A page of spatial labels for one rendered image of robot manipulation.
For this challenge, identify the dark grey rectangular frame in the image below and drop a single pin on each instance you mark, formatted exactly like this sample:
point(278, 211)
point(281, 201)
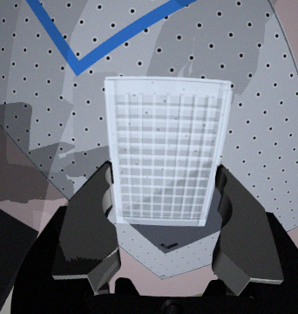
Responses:
point(170, 238)

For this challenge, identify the blue tape outline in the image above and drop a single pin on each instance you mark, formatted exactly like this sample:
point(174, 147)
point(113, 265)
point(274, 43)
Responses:
point(110, 44)

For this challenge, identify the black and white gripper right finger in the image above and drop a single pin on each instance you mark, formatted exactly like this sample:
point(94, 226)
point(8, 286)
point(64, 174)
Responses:
point(254, 255)

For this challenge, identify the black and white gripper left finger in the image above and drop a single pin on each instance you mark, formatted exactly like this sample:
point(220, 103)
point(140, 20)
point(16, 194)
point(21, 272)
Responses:
point(75, 256)

